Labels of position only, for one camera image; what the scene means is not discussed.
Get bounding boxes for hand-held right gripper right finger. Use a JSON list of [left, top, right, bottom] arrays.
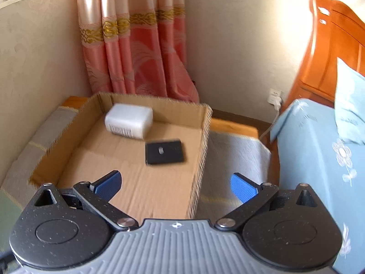
[[214, 173, 326, 232]]

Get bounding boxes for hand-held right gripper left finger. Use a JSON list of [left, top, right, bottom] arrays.
[[27, 170, 140, 232]]

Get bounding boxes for brown cardboard box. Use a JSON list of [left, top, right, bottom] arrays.
[[29, 92, 213, 220]]

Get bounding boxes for black flat square case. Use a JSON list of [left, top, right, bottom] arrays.
[[145, 139, 185, 165]]

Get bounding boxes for white wrapped box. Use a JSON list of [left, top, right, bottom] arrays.
[[104, 103, 154, 140]]

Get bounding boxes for light blue floral bedsheet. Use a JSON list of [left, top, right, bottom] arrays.
[[270, 98, 365, 273]]

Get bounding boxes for light blue pillow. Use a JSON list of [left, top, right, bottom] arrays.
[[334, 58, 365, 146]]

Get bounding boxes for pink patterned curtain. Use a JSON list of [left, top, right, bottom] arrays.
[[76, 0, 200, 103]]

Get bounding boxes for wooden bed headboard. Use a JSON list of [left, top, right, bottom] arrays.
[[287, 0, 365, 109]]

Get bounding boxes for white power cable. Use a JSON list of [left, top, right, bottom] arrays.
[[258, 97, 284, 141]]

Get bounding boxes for white wall socket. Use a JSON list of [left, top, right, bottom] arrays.
[[267, 89, 283, 105]]

